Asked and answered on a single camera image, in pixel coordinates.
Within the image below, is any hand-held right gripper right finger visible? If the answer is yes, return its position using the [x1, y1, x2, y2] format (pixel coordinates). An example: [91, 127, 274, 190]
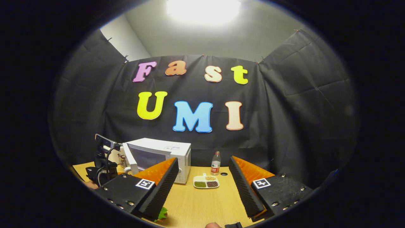
[228, 156, 314, 222]

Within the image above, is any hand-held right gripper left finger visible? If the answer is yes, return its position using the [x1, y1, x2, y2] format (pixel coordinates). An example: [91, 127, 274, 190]
[95, 157, 179, 222]

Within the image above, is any white microwave oven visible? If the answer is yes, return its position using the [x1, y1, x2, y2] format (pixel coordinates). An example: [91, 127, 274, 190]
[122, 138, 192, 185]

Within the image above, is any clear bottle with red label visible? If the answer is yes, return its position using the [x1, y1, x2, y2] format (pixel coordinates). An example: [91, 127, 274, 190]
[211, 151, 221, 175]

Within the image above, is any white divided snack tray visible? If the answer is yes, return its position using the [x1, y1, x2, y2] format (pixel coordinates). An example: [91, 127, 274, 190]
[193, 174, 220, 189]

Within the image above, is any black backdrop cloth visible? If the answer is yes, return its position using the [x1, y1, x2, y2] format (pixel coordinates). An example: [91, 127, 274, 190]
[51, 28, 359, 190]

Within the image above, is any large ceiling light panel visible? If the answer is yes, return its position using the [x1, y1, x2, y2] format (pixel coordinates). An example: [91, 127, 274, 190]
[166, 0, 242, 26]

